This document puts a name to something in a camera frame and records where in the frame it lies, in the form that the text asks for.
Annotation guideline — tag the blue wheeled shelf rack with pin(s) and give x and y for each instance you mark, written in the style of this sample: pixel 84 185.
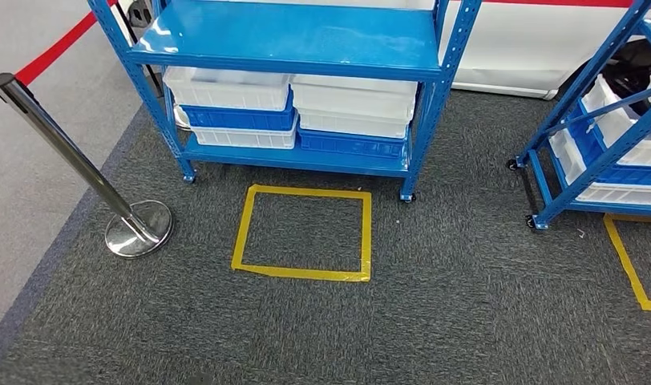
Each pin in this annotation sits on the blue wheeled shelf rack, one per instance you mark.
pixel 586 85

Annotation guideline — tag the white car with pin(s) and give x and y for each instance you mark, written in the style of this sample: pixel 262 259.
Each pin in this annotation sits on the white car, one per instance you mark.
pixel 506 48

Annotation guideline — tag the chrome stanchion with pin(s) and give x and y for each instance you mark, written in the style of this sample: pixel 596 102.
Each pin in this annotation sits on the chrome stanchion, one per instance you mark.
pixel 134 228

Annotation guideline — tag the dark grey robot body part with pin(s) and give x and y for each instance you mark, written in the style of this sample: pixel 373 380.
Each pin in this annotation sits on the dark grey robot body part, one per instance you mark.
pixel 199 380

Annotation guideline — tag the black part in bin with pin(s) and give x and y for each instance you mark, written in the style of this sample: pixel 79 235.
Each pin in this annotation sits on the black part in bin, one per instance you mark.
pixel 633 85

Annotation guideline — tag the blue metal shelf rack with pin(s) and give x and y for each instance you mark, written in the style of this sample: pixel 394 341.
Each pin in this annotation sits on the blue metal shelf rack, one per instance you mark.
pixel 283 32

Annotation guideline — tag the red barrier belt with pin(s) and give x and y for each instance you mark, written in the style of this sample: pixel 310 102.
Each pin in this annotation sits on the red barrier belt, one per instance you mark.
pixel 54 50

